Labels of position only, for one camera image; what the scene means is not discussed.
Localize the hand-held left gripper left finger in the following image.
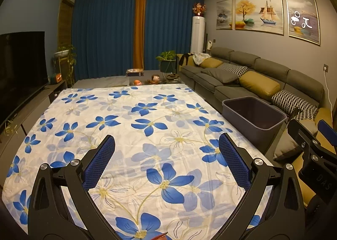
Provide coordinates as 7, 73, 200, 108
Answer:
27, 135, 116, 240

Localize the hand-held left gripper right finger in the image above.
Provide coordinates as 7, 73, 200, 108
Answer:
218, 133, 308, 240

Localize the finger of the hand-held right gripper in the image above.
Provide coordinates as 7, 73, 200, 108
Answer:
288, 119, 320, 149
317, 119, 337, 152

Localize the grey plastic bin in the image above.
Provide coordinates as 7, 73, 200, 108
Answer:
222, 96, 287, 146

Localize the yellow cushion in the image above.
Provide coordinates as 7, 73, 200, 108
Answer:
239, 71, 281, 95
297, 107, 337, 204
199, 58, 224, 69

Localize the grey cushion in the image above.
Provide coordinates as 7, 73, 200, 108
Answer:
201, 67, 239, 84
273, 119, 316, 161

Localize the black and white patterned cushion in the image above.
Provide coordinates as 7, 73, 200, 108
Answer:
271, 90, 318, 122
217, 62, 249, 77

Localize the blue floral bed sheet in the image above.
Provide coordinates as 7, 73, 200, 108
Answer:
0, 84, 274, 240

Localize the grey sofa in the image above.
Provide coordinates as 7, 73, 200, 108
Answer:
176, 46, 337, 177

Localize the grey television cabinet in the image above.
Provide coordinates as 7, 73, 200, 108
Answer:
0, 82, 66, 151

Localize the dry straw bundle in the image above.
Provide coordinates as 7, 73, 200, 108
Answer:
4, 120, 16, 135

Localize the white cloth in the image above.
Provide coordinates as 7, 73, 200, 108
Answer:
193, 52, 212, 65

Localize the black garment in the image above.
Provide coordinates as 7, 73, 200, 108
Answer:
180, 53, 194, 66

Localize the framed painting with glare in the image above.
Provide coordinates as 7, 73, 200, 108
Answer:
285, 0, 322, 46

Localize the trailing potted plant on stand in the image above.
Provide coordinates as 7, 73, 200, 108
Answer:
53, 44, 77, 88

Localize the black television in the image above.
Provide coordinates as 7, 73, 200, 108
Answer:
0, 31, 49, 125

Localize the green plant in dark pot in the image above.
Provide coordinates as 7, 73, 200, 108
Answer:
155, 50, 177, 81

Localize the sailboat and tree painting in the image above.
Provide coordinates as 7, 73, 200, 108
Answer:
234, 0, 285, 36

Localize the blue curtain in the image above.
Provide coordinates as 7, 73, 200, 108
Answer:
143, 0, 204, 70
72, 0, 137, 81

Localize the white standing air conditioner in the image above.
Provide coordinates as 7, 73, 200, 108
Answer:
191, 16, 206, 55

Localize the orange curtain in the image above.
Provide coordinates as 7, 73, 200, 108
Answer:
133, 0, 147, 70

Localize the small landscape painting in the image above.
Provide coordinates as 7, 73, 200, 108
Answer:
216, 0, 234, 30

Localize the brown wooden blind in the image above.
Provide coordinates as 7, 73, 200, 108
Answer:
57, 0, 75, 48

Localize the orange flower ornament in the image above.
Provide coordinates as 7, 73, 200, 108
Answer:
192, 2, 206, 17

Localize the white cable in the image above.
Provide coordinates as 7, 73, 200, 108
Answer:
325, 71, 333, 109

